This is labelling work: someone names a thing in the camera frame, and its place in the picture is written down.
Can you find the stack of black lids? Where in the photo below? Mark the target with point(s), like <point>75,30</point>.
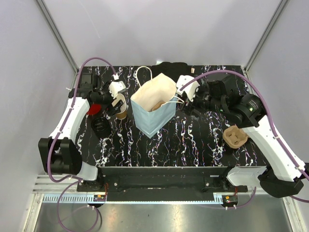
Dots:
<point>101,127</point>

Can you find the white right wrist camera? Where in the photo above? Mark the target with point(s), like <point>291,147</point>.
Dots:
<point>189,90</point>

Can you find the brown cup carrier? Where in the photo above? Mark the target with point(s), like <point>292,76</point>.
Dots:
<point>235,137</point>
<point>158,105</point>

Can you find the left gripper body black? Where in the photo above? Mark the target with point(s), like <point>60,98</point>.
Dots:
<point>106,98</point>

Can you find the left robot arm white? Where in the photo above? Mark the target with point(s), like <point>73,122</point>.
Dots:
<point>60,156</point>

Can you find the blue white paper bag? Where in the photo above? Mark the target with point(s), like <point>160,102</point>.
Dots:
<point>159,88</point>

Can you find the brown cup carrier on table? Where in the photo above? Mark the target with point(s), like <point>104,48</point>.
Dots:
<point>235,137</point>

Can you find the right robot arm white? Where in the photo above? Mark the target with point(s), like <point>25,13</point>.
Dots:
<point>233,95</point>

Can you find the red cup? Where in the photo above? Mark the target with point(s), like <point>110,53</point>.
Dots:
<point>94,109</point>

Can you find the black folded cloth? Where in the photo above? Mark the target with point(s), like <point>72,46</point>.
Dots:
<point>171,67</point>

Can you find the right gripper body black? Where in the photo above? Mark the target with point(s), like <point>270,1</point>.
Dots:
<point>202,102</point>

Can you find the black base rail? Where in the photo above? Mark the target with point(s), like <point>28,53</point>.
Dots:
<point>172,185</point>

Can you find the stack of paper cups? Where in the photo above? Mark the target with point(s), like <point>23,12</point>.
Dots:
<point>123,106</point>

